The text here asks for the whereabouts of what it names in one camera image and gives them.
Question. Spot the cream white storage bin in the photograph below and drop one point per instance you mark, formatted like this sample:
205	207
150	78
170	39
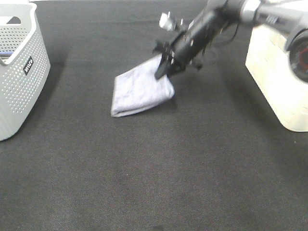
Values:
268	64

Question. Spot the lavender grey towel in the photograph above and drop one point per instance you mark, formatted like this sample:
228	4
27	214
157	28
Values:
138	90

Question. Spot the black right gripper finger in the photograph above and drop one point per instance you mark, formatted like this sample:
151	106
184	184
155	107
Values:
174	68
164	67

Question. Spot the grey perforated laundry basket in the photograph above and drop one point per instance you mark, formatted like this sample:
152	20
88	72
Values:
23	75

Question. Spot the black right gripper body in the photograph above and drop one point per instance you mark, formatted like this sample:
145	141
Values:
194	39

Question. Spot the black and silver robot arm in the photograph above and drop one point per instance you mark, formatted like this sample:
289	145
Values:
293	23

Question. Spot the blue cloth in basket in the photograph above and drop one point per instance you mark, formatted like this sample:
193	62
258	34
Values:
5	54

